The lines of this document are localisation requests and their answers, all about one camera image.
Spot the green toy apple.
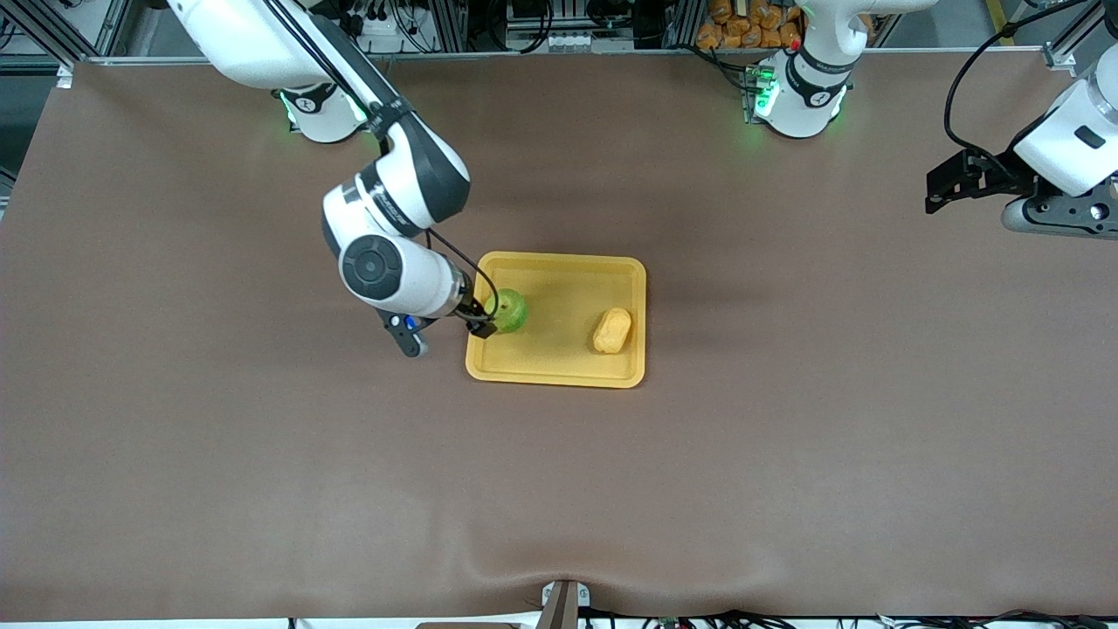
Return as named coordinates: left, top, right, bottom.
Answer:
left=483, top=287, right=530, bottom=335

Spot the yellow toy potato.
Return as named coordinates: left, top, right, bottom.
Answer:
left=592, top=307, right=632, bottom=356

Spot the yellow plastic tray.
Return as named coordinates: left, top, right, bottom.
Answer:
left=465, top=251, right=648, bottom=390

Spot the brown table mat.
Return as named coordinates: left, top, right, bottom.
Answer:
left=0, top=51, right=1118, bottom=623

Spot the metal table clamp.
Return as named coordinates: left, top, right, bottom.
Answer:
left=535, top=578, right=592, bottom=629

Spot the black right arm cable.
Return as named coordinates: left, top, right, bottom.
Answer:
left=426, top=227, right=500, bottom=320

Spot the aluminium frame post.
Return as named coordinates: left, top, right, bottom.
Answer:
left=1042, top=33, right=1086, bottom=76
left=0, top=0, right=134, bottom=66

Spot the aluminium table edge rail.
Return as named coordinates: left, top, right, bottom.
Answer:
left=74, top=48, right=1062, bottom=67

